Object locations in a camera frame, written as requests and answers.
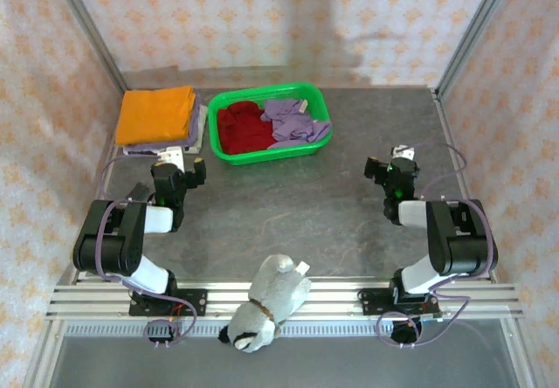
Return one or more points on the green plastic basket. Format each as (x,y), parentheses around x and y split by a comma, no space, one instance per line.
(271,157)

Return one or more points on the purple t-shirt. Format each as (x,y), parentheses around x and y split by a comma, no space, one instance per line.
(284,121)

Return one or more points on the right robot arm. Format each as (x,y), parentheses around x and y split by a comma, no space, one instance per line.
(458,239)

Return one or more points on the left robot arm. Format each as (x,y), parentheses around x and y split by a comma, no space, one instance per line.
(113,239)

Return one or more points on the stack of folded clothes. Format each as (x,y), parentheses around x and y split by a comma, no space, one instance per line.
(144,148)

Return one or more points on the white folded t-shirt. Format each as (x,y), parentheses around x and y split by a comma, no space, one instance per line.
(202,123)

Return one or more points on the orange folded t-shirt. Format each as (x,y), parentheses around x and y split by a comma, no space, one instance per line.
(153,115)

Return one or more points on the red t-shirt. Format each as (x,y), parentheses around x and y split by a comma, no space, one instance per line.
(244,130)

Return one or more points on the grey plush toy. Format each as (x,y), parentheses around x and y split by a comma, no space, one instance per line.
(271,292)

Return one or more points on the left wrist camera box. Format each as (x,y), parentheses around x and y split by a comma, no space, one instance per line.
(171,157)

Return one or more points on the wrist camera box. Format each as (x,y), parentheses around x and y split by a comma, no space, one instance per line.
(171,157)
(402,151)

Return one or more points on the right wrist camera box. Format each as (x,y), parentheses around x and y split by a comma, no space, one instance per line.
(402,151)

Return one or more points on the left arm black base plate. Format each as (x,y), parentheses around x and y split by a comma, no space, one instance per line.
(194,300)

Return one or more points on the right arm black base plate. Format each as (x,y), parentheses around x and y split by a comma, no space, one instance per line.
(371,300)

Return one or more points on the aluminium mounting rail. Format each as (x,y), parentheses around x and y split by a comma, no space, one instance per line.
(87,300)

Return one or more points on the aluminium frame post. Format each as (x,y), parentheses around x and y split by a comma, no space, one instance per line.
(476,29)
(91,29)

